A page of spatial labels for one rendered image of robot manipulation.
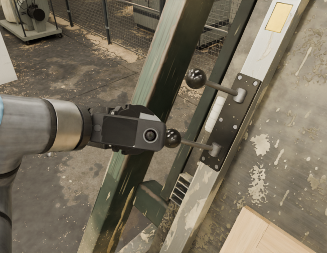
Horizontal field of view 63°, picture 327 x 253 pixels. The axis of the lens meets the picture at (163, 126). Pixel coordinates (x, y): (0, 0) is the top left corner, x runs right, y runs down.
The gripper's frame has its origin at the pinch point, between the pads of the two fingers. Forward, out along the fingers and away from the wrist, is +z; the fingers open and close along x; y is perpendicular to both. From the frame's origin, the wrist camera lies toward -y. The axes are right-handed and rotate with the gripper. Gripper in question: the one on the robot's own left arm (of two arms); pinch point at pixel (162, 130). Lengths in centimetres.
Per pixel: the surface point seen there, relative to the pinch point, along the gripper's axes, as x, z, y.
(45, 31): -135, 206, 446
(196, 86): -8.6, -2.7, -8.6
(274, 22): -21.9, 8.2, -17.4
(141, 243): 46, 34, 32
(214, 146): 2.2, 6.0, -8.8
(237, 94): -8.4, 5.9, -12.6
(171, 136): 0.7, -3.4, -4.7
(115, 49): -109, 265, 324
